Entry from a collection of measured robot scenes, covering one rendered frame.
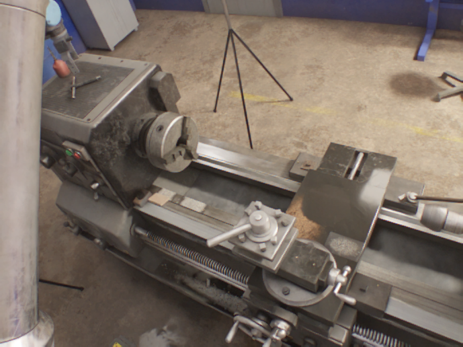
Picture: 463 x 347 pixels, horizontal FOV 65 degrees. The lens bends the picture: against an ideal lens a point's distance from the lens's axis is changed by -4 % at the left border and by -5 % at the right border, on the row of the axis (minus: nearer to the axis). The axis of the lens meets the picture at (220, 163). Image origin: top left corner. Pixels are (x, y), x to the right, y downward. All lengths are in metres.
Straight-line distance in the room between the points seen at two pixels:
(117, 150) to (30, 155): 1.17
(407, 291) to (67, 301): 2.16
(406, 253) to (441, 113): 1.84
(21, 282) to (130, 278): 2.17
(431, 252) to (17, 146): 1.49
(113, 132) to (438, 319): 1.37
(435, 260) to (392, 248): 0.16
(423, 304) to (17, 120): 1.30
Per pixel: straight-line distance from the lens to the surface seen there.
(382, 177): 1.65
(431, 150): 3.00
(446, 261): 1.66
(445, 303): 1.46
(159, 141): 1.54
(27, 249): 0.53
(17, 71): 0.48
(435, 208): 1.27
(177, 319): 2.43
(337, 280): 1.24
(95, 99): 1.67
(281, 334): 1.29
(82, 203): 2.06
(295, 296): 1.30
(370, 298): 1.38
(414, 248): 1.66
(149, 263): 2.18
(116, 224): 1.88
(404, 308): 1.42
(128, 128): 1.66
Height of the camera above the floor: 2.15
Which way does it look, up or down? 46 degrees down
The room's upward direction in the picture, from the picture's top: 20 degrees counter-clockwise
